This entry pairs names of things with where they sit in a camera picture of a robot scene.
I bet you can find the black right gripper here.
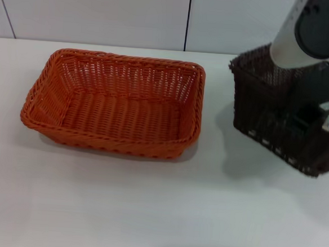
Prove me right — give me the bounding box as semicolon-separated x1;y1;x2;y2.
291;105;325;136

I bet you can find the dark brown woven basket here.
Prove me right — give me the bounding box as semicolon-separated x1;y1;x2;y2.
221;40;329;180

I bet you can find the orange woven plastic basket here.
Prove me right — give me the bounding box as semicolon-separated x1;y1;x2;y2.
17;45;208;162

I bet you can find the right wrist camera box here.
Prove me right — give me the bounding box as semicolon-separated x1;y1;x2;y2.
269;0;329;71

